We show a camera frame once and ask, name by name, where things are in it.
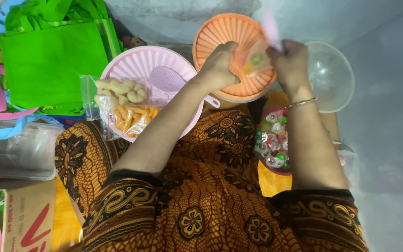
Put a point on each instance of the pink ribbed plastic lid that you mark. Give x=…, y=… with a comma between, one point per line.
x=142, y=64

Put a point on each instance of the clear bag of pale crackers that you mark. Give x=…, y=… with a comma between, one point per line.
x=121, y=89

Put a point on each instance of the pink plastic slotted ladle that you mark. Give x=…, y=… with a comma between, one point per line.
x=166, y=78

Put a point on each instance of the clear plastic bag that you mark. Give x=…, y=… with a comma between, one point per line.
x=345, y=157

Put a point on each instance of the clear plastic container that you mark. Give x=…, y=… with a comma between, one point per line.
x=16, y=150

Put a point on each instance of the brown cardboard box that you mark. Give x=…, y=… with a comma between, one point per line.
x=28, y=218

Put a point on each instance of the person's right hand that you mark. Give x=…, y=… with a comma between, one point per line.
x=292, y=64

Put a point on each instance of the pink ribbon tie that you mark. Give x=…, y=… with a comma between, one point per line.
x=271, y=29

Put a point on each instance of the pile of green tote bags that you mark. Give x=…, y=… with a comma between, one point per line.
x=51, y=59

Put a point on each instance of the heap of small jelly cups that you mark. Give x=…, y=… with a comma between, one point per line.
x=275, y=140

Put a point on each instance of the small clear bag of sweets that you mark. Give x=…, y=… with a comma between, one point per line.
x=255, y=61

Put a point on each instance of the brown batik dress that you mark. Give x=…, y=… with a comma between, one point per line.
x=201, y=196

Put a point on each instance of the person's left hand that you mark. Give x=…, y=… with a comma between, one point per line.
x=217, y=70

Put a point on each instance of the orange ribbed plastic lid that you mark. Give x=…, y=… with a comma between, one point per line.
x=233, y=31

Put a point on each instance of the clear bag of orange sticks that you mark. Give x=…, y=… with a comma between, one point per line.
x=131, y=120

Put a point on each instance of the person's right fingers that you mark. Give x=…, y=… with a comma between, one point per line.
x=274, y=54

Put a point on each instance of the brown spotted toy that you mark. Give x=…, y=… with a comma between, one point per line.
x=134, y=42

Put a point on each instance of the clear plastic bowl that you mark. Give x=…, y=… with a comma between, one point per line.
x=331, y=75

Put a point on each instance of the red plastic bowl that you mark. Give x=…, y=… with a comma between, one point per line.
x=273, y=170

